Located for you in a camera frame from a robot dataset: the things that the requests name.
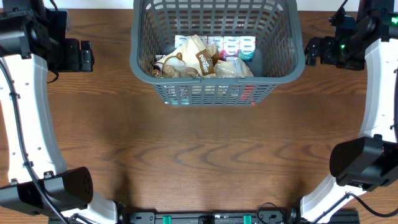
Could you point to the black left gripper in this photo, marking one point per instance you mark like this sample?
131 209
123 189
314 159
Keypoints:
72 63

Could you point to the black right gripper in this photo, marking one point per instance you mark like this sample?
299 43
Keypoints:
326 44

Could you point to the grey plastic basket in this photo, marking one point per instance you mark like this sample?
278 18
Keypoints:
278 59

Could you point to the multicolour tissue pack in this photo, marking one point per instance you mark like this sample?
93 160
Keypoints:
243 47

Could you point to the orange spaghetti packet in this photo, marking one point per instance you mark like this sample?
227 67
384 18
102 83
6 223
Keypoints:
247 96

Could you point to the beige paper pouch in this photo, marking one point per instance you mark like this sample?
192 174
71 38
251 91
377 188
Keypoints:
232 69

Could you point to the beige brown snack bag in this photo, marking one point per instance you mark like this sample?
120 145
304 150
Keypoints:
190 60

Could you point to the teal snack packet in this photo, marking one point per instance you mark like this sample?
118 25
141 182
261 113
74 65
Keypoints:
179 97

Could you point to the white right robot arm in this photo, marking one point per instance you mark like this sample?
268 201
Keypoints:
363 164

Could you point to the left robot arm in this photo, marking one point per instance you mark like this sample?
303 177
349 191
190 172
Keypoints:
34 44

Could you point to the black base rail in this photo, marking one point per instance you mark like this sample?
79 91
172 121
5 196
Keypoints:
268 216

